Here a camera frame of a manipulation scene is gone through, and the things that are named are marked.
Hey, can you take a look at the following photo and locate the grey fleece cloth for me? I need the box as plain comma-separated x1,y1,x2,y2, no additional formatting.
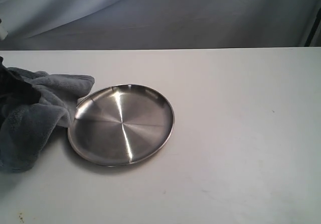
1,65,95,173

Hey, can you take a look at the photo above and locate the round stainless steel plate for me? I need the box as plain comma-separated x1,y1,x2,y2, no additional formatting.
67,84,175,167

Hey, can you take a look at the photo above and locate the grey backdrop cloth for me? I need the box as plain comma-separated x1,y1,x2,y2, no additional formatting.
1,0,320,50

